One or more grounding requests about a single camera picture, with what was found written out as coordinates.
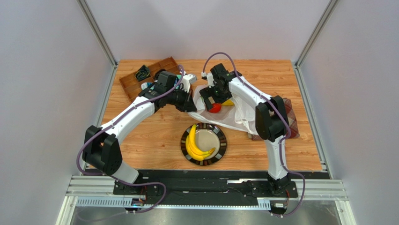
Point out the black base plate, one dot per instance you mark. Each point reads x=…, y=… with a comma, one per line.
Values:
x=207, y=187

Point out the yellow banana bunch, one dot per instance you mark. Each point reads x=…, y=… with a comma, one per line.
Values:
x=192, y=149

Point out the red plaid cloth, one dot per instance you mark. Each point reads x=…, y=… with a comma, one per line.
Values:
x=292, y=122

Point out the white plastic bag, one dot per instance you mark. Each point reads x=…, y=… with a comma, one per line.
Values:
x=240, y=116

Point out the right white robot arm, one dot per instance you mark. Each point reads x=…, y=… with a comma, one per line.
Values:
x=271, y=122

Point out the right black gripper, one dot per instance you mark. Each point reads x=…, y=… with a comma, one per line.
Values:
x=213, y=98

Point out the aluminium frame rail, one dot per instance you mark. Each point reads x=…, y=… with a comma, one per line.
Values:
x=96, y=191

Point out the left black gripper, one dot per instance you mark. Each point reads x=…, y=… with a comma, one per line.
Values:
x=188, y=105

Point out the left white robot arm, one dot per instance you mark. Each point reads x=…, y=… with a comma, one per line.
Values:
x=102, y=144

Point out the wooden divided tray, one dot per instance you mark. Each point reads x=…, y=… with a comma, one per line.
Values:
x=131, y=83

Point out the red fake apple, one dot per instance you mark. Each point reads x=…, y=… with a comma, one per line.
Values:
x=216, y=107

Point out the teal white socks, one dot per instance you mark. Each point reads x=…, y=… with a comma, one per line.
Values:
x=147, y=84

